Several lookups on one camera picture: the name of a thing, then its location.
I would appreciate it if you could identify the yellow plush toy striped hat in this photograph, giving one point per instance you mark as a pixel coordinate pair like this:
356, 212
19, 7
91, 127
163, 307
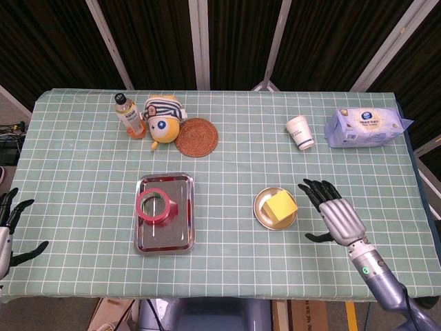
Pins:
163, 125

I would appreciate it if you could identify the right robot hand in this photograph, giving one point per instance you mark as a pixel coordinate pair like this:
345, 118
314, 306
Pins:
342, 217

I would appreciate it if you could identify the brown cardboard box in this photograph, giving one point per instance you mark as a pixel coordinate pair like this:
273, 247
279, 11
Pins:
317, 315

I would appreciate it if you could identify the stacked white paper cups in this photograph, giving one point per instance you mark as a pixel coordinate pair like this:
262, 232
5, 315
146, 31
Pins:
301, 132

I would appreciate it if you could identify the rectangular steel tray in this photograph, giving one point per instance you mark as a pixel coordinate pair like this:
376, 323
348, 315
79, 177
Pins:
165, 238

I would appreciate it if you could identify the red tape roll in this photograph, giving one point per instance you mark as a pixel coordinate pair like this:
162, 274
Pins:
140, 207

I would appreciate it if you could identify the round steel plate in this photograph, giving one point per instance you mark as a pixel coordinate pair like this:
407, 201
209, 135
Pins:
272, 225

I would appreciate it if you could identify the orange drink bottle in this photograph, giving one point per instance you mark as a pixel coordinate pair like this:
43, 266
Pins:
131, 119

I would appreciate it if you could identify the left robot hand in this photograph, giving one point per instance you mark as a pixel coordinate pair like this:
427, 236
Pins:
5, 241

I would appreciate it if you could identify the green checkered tablecloth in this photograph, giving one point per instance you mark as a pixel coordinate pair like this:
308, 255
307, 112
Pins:
227, 269

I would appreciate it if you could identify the light wooden box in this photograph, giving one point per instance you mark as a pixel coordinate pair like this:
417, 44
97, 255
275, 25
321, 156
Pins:
110, 315

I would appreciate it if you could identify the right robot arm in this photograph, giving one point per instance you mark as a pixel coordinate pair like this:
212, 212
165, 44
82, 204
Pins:
382, 279

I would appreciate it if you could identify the round woven coaster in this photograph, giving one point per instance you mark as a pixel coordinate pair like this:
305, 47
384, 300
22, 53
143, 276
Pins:
197, 138

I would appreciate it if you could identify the yellow sponge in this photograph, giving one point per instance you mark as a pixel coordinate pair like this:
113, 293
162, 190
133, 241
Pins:
280, 207

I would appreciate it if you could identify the white partition post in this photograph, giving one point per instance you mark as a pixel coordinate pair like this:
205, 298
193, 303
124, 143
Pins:
274, 41
110, 45
392, 45
200, 45

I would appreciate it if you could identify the blue-grey robot torso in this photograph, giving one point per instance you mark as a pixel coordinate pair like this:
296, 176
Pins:
213, 315

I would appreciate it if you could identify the blue tissue pack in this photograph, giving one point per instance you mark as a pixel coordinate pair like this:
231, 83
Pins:
365, 129

